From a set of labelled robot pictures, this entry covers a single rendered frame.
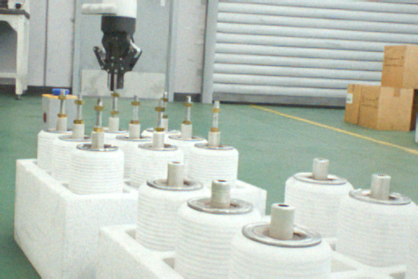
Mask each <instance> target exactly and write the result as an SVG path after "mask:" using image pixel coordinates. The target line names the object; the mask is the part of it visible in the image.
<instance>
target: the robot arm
mask: <svg viewBox="0 0 418 279"><path fill-rule="evenodd" d="M136 10H137V2H136V0H103V3H102V4H83V5H82V14H86V15H102V19H101V31H102V32H103V33H104V36H103V38H102V43H101V44H100V45H99V46H93V48H92V50H93V51H94V54H95V56H96V57H97V59H98V61H99V63H100V67H101V68H102V69H104V70H106V71H107V72H108V74H109V75H108V88H109V91H114V92H122V89H123V87H124V74H125V73H126V72H128V71H132V69H133V68H134V66H135V64H136V62H137V60H138V59H139V58H140V55H141V54H142V52H143V50H142V49H141V48H138V47H137V46H136V45H135V44H134V43H135V41H134V38H133V33H135V32H136ZM111 57H114V58H113V59H112V58H111ZM120 58H122V59H121V60H120ZM112 63H113V66H112ZM120 64H121V67H120Z"/></svg>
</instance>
